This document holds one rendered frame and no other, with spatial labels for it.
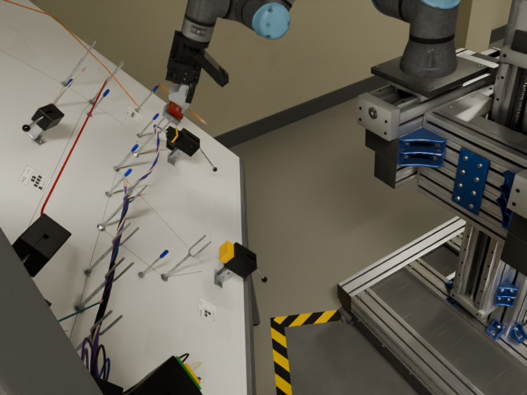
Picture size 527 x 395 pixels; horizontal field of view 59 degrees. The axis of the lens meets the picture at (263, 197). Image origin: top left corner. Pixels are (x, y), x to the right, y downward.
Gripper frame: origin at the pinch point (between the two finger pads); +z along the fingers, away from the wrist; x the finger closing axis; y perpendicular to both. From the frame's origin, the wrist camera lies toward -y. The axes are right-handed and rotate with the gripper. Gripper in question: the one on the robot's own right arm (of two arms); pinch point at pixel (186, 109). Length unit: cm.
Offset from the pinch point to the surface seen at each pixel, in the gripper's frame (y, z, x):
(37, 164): 28.4, -1.7, 37.2
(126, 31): 26, 44, -150
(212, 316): -10, 16, 54
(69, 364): 13, -46, 103
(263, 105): -71, 82, -180
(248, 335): -19, 20, 55
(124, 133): 14.4, 4.9, 10.7
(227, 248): -11.2, 6.8, 43.6
